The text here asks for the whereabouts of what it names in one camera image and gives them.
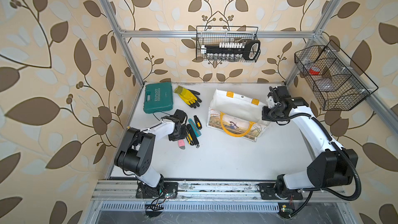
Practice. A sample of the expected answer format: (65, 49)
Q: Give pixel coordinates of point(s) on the pink utility knife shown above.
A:
(181, 144)

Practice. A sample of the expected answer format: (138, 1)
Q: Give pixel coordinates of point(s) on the yellow and grey work glove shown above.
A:
(190, 97)

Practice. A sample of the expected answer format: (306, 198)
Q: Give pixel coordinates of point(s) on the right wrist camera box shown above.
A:
(279, 94)

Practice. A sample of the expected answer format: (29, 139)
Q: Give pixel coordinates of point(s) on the teal utility knife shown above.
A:
(195, 129)

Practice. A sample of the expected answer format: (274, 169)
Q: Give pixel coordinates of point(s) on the back black wire basket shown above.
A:
(213, 35)

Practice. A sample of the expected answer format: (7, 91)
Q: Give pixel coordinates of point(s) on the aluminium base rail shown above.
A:
(194, 190)

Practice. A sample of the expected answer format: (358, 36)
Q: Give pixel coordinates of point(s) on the right black wire basket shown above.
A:
(342, 83)

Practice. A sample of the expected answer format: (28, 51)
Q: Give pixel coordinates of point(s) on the green plastic tool case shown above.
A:
(158, 97)

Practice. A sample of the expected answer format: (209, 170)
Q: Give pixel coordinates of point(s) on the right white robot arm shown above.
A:
(333, 165)

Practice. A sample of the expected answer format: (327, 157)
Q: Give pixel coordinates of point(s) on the white canvas pouch yellow handles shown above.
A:
(237, 115)

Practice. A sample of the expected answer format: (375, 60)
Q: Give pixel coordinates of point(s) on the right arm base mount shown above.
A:
(277, 191)

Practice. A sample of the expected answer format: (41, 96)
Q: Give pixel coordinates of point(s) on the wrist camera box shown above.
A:
(181, 116)
(279, 94)

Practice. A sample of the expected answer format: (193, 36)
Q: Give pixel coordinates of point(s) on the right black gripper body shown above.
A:
(270, 114)

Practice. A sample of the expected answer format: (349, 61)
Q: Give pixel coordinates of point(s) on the black wire basket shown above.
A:
(213, 35)
(342, 83)

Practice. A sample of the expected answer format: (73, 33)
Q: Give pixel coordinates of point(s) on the long black utility knife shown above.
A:
(195, 139)

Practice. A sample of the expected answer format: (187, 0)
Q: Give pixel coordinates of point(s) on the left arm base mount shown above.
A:
(157, 189)

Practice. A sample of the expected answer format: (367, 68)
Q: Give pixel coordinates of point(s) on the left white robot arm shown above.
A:
(136, 149)

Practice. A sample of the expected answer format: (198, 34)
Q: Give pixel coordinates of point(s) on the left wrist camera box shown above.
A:
(181, 116)

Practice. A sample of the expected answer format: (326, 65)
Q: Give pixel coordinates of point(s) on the socket set in basket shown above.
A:
(246, 51)

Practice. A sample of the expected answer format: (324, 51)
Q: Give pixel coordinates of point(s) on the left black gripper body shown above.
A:
(182, 134)

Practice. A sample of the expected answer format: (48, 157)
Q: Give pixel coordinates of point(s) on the red item in basket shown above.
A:
(314, 71)

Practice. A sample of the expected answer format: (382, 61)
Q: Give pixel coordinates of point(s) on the short black yellow utility knife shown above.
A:
(197, 122)

